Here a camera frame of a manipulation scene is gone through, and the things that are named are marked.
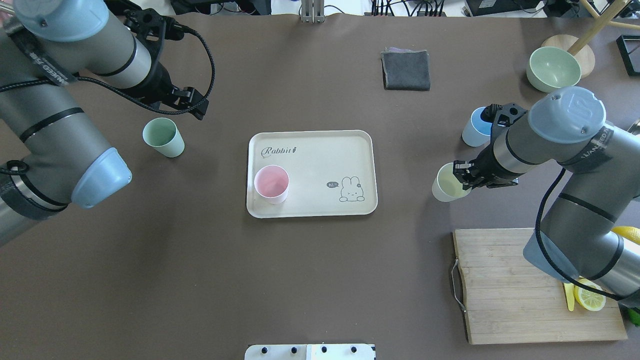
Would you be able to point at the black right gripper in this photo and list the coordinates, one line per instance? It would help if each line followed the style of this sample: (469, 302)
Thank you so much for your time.
(484, 166)

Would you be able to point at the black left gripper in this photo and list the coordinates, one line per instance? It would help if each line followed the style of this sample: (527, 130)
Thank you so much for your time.
(161, 81)

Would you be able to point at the cream yellow cup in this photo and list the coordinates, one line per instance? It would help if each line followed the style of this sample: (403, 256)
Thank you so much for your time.
(446, 187)

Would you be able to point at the blue cup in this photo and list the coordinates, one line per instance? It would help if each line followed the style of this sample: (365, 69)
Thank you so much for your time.
(476, 132)

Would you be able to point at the green cup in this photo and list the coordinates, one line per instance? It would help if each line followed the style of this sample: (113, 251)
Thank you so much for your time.
(163, 135)

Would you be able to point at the pink cup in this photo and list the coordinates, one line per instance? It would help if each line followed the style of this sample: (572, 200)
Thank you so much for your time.
(272, 184)

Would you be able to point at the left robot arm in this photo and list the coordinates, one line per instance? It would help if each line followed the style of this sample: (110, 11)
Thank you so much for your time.
(44, 45)

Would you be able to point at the beige rabbit tray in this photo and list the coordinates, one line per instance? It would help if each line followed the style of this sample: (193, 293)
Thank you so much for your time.
(332, 173)

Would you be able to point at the grey folded cloth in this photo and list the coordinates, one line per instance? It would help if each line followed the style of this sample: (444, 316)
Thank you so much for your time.
(405, 70)

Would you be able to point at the bamboo cutting board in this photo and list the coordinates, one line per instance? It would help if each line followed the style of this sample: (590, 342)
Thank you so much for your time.
(507, 300)

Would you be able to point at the green bowl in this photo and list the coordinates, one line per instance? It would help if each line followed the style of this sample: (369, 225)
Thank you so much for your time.
(552, 68)

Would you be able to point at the yellow plastic knife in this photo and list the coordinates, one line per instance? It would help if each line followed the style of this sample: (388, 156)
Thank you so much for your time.
(569, 293)

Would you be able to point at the wooden stand base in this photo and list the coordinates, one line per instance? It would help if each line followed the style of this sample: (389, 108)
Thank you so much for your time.
(585, 56)

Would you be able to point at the metal scoop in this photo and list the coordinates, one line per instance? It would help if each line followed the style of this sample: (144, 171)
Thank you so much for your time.
(634, 129)

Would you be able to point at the whole yellow lemon upper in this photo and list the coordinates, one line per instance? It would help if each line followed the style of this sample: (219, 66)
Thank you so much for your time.
(630, 233)

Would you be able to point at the lemon half lower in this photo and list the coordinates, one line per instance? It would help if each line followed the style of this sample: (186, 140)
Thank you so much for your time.
(589, 300)

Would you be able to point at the green lime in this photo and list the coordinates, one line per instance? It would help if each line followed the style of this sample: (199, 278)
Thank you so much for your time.
(634, 317)

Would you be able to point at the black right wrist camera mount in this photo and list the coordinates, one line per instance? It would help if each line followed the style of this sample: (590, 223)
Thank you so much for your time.
(501, 117)

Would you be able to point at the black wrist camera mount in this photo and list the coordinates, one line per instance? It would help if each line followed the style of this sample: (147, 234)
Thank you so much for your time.
(501, 117)
(152, 29)

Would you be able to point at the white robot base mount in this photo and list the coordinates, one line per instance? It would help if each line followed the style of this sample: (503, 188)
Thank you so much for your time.
(312, 351)

